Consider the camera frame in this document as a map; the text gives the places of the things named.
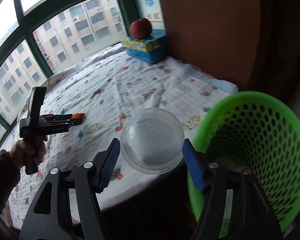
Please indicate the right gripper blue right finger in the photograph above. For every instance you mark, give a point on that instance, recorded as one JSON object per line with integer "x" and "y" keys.
{"x": 190, "y": 155}

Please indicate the clear plastic cup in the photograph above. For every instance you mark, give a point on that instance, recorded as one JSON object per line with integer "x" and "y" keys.
{"x": 152, "y": 140}

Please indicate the white cartoon print bedsheet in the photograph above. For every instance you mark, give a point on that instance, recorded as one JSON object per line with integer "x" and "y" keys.
{"x": 109, "y": 88}

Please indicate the person's left hand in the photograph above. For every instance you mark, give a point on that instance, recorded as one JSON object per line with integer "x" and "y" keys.
{"x": 22, "y": 151}

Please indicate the blue yellow tissue box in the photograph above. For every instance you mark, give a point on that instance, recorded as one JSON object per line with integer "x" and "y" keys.
{"x": 150, "y": 50}

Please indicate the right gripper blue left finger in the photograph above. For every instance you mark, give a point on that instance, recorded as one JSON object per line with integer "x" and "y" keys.
{"x": 107, "y": 161}

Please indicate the green plastic mesh basket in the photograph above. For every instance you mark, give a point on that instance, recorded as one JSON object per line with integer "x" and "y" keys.
{"x": 249, "y": 144}

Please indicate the green framed window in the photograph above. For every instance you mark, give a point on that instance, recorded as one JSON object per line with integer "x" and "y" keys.
{"x": 39, "y": 38}

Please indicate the orange peel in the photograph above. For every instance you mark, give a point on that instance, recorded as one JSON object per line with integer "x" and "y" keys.
{"x": 79, "y": 116}

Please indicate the brown wooden headboard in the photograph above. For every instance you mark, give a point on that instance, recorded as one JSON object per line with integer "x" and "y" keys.
{"x": 220, "y": 37}

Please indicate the red apple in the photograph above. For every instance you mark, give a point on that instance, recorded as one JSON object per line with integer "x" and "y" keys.
{"x": 140, "y": 29}

